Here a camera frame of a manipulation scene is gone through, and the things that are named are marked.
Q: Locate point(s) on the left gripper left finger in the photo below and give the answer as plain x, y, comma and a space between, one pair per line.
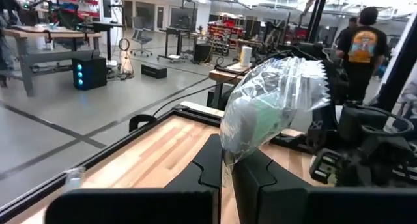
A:
140, 206

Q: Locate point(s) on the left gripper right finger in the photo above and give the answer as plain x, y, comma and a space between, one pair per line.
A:
325, 206

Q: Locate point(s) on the green white toothbrush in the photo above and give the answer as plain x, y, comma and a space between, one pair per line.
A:
267, 110

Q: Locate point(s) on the person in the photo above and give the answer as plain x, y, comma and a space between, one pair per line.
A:
352, 21
358, 77

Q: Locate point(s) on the flat black case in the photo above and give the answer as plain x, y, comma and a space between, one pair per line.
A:
153, 71

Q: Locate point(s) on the black computer blue lights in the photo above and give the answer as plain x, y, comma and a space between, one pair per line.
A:
94, 72

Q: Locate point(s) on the white paper towel roll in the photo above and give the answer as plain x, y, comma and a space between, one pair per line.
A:
246, 56

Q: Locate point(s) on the small wooden table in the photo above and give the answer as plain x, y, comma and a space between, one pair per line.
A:
224, 75

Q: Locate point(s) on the black cabinet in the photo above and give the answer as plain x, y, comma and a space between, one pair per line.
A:
202, 53

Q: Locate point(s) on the grey office chair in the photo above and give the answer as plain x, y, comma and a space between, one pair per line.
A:
140, 38

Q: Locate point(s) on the red storage shelves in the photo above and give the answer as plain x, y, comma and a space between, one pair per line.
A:
228, 28

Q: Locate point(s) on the wooden workbench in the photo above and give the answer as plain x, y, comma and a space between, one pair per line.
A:
49, 33

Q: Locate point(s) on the black computer monitor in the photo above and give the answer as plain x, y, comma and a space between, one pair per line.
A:
107, 4

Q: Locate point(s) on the black aluminium table frame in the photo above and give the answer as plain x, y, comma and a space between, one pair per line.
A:
97, 157

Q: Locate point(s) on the black rig upright post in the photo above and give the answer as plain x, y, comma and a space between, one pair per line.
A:
395, 61
317, 15

